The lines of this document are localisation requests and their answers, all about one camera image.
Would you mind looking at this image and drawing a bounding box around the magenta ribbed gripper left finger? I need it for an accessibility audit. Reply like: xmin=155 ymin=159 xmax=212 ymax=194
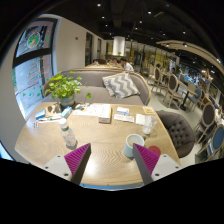
xmin=44 ymin=142 xmax=92 ymax=186

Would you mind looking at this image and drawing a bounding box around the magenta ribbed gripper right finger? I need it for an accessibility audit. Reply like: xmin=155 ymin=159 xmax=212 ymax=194
xmin=132 ymin=142 xmax=183 ymax=186

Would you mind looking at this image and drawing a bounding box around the clear plastic water bottle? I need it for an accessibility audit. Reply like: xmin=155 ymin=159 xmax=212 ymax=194
xmin=59 ymin=118 xmax=77 ymax=150

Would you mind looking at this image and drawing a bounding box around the red round coaster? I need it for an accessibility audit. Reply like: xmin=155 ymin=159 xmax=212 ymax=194
xmin=148 ymin=146 xmax=161 ymax=155

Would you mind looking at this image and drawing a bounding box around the pale blue ceramic mug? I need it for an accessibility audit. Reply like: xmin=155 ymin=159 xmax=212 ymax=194
xmin=123 ymin=134 xmax=144 ymax=158

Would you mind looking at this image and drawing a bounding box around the white napkin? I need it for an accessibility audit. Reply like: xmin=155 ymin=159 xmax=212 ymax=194
xmin=136 ymin=114 xmax=145 ymax=125

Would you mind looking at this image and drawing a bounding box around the dark tufted armchair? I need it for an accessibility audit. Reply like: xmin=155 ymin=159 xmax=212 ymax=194
xmin=157 ymin=111 xmax=195 ymax=158

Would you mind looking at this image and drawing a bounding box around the blue tissue pack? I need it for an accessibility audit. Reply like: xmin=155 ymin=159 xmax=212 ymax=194
xmin=61 ymin=107 xmax=72 ymax=118

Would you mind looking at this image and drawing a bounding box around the yellow small card box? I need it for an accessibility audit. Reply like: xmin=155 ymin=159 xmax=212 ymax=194
xmin=143 ymin=107 xmax=154 ymax=114

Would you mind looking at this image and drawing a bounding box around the white book stack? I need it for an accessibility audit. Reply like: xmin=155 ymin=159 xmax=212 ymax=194
xmin=98 ymin=104 xmax=111 ymax=124

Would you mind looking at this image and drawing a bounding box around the blue white small box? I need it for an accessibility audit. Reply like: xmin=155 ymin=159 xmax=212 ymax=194
xmin=35 ymin=110 xmax=46 ymax=120

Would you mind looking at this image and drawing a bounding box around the blue back dining chair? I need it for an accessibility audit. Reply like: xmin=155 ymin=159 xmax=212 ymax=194
xmin=198 ymin=124 xmax=224 ymax=159

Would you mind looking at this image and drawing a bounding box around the potted green leafy plant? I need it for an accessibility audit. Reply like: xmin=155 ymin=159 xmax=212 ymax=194
xmin=43 ymin=71 xmax=82 ymax=107

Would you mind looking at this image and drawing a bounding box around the grey upholstered sofa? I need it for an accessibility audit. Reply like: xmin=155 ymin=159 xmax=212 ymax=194
xmin=41 ymin=68 xmax=152 ymax=107

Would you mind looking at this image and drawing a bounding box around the grey oval back chair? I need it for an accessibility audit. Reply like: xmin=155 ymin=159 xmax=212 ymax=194
xmin=195 ymin=102 xmax=216 ymax=134

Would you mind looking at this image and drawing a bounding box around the grey chevron cushion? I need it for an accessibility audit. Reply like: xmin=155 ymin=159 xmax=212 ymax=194
xmin=103 ymin=72 xmax=140 ymax=99

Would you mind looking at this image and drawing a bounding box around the person in white shirt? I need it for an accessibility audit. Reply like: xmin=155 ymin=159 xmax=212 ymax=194
xmin=120 ymin=58 xmax=133 ymax=71

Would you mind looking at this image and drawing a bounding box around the white cylindrical pillar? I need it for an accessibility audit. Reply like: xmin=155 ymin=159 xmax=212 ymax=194
xmin=113 ymin=36 xmax=125 ymax=56

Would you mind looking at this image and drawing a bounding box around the wooden frame dining chair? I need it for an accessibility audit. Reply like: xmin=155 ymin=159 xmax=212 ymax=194
xmin=165 ymin=74 xmax=183 ymax=107

